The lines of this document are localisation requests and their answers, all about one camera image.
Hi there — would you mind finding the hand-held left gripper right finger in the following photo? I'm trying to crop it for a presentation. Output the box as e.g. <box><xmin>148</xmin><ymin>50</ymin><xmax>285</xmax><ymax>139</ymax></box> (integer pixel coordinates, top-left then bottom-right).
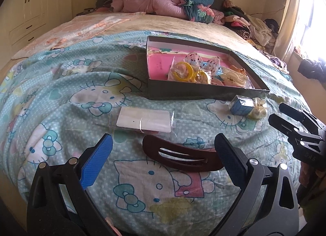
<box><xmin>211</xmin><ymin>133</ymin><xmax>300</xmax><ymax>236</ymax></box>

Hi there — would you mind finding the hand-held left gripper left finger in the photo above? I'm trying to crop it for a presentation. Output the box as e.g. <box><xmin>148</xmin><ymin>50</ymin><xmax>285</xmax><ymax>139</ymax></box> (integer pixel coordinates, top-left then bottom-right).
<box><xmin>27</xmin><ymin>133</ymin><xmax>115</xmax><ymax>236</ymax></box>

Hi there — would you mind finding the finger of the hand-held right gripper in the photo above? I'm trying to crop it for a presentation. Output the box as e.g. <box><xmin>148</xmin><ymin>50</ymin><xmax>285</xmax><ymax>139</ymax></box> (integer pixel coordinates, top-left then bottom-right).
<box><xmin>268</xmin><ymin>113</ymin><xmax>326</xmax><ymax>164</ymax></box>
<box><xmin>279</xmin><ymin>102</ymin><xmax>326</xmax><ymax>132</ymax></box>

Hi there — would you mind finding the cream bunny hair clip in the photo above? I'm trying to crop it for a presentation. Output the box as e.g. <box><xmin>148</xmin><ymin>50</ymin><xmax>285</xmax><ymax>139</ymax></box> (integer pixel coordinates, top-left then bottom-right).
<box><xmin>248</xmin><ymin>97</ymin><xmax>268</xmax><ymax>120</ymax></box>

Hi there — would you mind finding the small blue box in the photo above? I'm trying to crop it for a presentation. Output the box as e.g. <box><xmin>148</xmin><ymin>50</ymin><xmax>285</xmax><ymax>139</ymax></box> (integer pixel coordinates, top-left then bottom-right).
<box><xmin>230</xmin><ymin>95</ymin><xmax>253</xmax><ymax>116</ymax></box>

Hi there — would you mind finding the brown hair claw clip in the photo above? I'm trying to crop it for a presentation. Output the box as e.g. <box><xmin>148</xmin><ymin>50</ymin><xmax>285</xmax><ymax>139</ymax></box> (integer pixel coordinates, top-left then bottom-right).
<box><xmin>142</xmin><ymin>134</ymin><xmax>225</xmax><ymax>172</ymax></box>

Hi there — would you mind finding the white card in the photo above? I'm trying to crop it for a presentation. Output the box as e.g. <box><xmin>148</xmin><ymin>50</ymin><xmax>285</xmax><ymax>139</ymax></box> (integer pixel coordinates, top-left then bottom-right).
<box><xmin>109</xmin><ymin>106</ymin><xmax>176</xmax><ymax>134</ymax></box>

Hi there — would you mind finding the orange hair clip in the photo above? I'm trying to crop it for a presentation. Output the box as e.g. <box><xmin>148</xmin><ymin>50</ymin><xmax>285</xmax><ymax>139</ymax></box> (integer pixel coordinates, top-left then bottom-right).
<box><xmin>230</xmin><ymin>65</ymin><xmax>247</xmax><ymax>75</ymax></box>

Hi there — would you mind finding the shallow grey cardboard box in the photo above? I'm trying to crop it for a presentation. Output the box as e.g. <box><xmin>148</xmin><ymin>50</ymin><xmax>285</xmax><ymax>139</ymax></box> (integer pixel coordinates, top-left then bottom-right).
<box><xmin>145</xmin><ymin>35</ymin><xmax>271</xmax><ymax>100</ymax></box>

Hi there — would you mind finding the bag of yellow rings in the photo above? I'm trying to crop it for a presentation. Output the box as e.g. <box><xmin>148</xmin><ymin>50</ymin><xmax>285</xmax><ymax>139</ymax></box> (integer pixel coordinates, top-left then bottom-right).
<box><xmin>167</xmin><ymin>56</ymin><xmax>212</xmax><ymax>85</ymax></box>

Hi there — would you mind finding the beige polka dot bow clip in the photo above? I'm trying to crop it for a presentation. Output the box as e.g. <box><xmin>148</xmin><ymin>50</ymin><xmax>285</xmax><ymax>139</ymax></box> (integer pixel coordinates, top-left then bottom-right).
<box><xmin>184</xmin><ymin>52</ymin><xmax>221</xmax><ymax>74</ymax></box>

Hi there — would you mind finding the dark garment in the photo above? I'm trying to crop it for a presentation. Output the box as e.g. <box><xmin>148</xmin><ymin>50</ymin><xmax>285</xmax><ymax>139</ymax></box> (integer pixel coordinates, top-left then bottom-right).
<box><xmin>297</xmin><ymin>58</ymin><xmax>326</xmax><ymax>83</ymax></box>

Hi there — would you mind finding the cartoon cat blanket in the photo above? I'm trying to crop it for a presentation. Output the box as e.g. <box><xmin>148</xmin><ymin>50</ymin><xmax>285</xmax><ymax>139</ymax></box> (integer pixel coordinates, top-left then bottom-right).
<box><xmin>0</xmin><ymin>30</ymin><xmax>310</xmax><ymax>236</ymax></box>

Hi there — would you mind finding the beige curtain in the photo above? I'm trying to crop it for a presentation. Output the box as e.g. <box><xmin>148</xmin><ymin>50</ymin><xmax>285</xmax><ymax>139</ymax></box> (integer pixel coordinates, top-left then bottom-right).
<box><xmin>273</xmin><ymin>0</ymin><xmax>317</xmax><ymax>69</ymax></box>

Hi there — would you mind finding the pile of clothes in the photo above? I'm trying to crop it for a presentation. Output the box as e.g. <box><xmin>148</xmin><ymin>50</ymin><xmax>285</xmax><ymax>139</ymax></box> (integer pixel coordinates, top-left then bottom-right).
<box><xmin>221</xmin><ymin>0</ymin><xmax>291</xmax><ymax>74</ymax></box>

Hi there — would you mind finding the window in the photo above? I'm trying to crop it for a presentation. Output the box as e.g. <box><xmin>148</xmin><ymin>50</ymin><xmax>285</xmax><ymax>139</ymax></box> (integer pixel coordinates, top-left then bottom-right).
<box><xmin>293</xmin><ymin>0</ymin><xmax>326</xmax><ymax>61</ymax></box>

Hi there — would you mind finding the pink booklet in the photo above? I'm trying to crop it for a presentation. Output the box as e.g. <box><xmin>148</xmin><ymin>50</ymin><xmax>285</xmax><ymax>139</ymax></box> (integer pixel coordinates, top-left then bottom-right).
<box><xmin>149</xmin><ymin>47</ymin><xmax>184</xmax><ymax>80</ymax></box>

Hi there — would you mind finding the pink printed towel blanket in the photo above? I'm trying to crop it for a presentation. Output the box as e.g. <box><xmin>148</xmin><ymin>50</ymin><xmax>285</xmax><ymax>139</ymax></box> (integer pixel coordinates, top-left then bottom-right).
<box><xmin>11</xmin><ymin>11</ymin><xmax>146</xmax><ymax>59</ymax></box>

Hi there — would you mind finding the bedside table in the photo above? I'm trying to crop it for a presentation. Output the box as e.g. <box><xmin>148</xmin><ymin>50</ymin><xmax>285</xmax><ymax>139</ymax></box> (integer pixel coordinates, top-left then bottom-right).
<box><xmin>76</xmin><ymin>8</ymin><xmax>98</xmax><ymax>16</ymax></box>

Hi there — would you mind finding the dark floral quilt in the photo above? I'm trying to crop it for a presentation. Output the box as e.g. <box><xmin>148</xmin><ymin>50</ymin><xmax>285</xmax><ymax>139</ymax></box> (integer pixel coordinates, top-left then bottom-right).
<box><xmin>135</xmin><ymin>0</ymin><xmax>216</xmax><ymax>24</ymax></box>

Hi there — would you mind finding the bed with beige sheet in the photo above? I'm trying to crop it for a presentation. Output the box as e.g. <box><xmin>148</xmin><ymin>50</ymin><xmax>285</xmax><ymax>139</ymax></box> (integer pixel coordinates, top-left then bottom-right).
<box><xmin>0</xmin><ymin>9</ymin><xmax>293</xmax><ymax>236</ymax></box>

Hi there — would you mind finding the pink quilt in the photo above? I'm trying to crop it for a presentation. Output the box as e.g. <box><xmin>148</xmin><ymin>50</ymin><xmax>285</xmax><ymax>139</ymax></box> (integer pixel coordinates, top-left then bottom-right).
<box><xmin>110</xmin><ymin>0</ymin><xmax>225</xmax><ymax>24</ymax></box>

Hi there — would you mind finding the cream wardrobe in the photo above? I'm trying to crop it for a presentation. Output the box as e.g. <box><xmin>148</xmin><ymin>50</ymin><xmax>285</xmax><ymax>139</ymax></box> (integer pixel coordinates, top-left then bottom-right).
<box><xmin>0</xmin><ymin>0</ymin><xmax>100</xmax><ymax>58</ymax></box>

